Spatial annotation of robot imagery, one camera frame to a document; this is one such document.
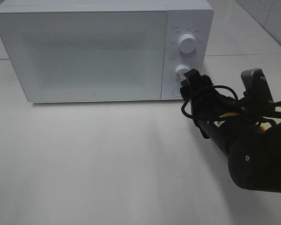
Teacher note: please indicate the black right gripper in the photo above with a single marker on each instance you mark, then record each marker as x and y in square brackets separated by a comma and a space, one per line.
[207, 101]

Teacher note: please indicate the round door release button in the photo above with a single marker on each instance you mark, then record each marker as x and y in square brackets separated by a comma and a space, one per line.
[176, 91]

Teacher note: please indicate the white microwave door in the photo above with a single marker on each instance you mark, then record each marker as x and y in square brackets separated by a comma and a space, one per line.
[81, 57]

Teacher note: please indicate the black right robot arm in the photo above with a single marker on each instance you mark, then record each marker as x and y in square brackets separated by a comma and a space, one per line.
[247, 130]

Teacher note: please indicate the lower white timer knob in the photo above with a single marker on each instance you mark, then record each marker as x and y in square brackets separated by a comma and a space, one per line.
[181, 70]

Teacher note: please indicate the upper white power knob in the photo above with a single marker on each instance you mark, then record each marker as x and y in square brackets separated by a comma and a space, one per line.
[187, 43]

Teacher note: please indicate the white microwave oven body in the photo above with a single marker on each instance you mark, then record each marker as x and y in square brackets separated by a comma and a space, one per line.
[183, 16]

